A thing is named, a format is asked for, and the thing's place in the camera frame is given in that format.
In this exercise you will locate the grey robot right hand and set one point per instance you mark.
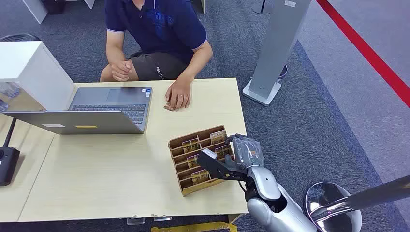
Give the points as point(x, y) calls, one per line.
point(248, 152)

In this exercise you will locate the person's right hand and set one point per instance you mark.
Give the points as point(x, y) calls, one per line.
point(121, 71)

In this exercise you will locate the person's left hand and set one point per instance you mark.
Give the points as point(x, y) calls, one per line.
point(179, 93)

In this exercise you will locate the golden patterned card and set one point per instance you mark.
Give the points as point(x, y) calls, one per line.
point(223, 151)
point(218, 137)
point(191, 145)
point(193, 161)
point(200, 177)
point(167, 106)

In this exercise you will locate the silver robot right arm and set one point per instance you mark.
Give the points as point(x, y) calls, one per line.
point(275, 208)

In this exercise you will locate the person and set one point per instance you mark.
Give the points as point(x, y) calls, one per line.
point(163, 28)

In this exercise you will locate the brown wooden card holder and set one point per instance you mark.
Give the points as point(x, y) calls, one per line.
point(192, 189)

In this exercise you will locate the grey open laptop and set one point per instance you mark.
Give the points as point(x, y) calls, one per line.
point(109, 102)

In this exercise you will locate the white cabinet box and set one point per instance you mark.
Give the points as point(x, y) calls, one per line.
point(35, 70)

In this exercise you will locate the grey pillar white base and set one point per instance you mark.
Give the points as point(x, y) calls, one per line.
point(275, 48)

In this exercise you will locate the white furniture panel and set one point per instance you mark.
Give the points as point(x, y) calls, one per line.
point(35, 9)

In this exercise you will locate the black round fan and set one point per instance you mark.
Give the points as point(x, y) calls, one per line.
point(19, 37)

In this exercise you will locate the clear plastic water bottle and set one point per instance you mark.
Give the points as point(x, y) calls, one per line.
point(2, 105)
point(10, 89)

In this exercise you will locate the round dark stand base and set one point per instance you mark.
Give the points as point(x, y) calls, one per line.
point(262, 9)

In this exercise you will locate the black device with pole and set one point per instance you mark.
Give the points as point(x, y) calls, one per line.
point(8, 165)

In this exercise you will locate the red floor tape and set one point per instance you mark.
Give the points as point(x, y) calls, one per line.
point(368, 54)

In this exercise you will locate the chrome stanchion post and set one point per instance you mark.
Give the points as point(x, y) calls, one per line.
point(333, 205)

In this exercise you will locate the clear plastic bracket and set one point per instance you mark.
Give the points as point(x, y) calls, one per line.
point(135, 221)
point(162, 219)

